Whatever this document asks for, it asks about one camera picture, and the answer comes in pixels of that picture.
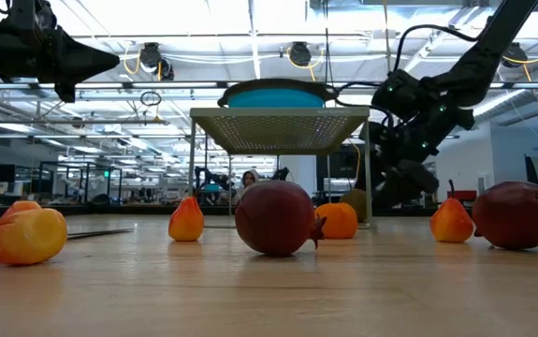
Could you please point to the blue collapsible colander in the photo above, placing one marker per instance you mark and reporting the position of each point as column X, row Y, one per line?
column 273, row 98

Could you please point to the small orange mandarin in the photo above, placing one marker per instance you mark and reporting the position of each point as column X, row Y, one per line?
column 341, row 221

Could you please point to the background black robot arm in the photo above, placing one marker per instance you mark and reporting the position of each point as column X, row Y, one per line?
column 281, row 174
column 210, row 180

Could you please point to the person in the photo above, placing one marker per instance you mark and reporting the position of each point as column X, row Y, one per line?
column 249, row 180

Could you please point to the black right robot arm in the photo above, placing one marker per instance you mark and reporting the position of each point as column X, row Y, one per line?
column 479, row 61

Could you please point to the dark red pomegranate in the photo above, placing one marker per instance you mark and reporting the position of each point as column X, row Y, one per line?
column 273, row 217
column 516, row 215

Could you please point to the brown-green kiwi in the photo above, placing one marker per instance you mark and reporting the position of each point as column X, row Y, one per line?
column 355, row 203

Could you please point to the pale green perforated shelf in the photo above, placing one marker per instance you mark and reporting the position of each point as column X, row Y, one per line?
column 278, row 133

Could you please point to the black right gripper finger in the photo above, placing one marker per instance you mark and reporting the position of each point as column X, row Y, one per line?
column 417, row 197
column 392, row 194

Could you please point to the yellow orange bell pepper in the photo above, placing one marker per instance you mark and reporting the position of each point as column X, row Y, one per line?
column 30, row 236

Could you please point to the red box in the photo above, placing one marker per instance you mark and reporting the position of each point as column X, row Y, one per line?
column 467, row 194

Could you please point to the black table frame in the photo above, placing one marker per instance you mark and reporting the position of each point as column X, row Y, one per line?
column 109, row 211

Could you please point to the black-framed glass booth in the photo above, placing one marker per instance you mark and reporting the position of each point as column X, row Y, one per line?
column 86, row 185

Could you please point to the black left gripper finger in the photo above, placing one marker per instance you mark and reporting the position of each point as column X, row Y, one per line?
column 81, row 71
column 81, row 54

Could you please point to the small orange-red pear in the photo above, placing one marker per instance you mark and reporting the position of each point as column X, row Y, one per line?
column 451, row 224
column 20, row 207
column 186, row 222

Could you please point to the dark screen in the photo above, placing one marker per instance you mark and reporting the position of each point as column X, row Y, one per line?
column 343, row 164

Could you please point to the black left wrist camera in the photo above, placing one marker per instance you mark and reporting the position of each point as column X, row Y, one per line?
column 66, row 96

